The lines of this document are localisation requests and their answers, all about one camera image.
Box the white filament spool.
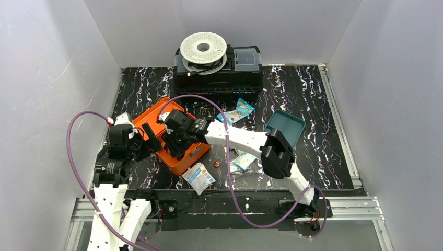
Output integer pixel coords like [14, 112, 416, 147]
[180, 32, 228, 77]

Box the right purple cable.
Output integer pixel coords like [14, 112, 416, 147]
[157, 94, 329, 239]

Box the white blue medicine sachet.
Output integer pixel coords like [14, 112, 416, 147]
[181, 163, 215, 195]

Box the blue cotton swab packet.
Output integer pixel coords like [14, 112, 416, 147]
[216, 98, 254, 126]

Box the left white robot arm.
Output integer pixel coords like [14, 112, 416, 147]
[87, 112, 162, 250]

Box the teal divided tray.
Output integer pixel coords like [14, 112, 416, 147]
[264, 110, 306, 149]

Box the orange medicine box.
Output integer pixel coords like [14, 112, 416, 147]
[132, 97, 211, 176]

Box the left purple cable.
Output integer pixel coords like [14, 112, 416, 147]
[66, 110, 164, 251]

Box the purple cable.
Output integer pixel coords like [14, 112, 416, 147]
[157, 94, 329, 239]
[66, 110, 164, 251]

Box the black plastic toolbox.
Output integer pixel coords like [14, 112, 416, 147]
[172, 45, 264, 101]

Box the clear bag with teal packet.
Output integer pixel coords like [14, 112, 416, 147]
[229, 153, 259, 176]

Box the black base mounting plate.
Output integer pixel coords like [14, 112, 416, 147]
[124, 189, 333, 232]

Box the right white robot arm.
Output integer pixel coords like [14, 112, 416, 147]
[157, 109, 319, 218]

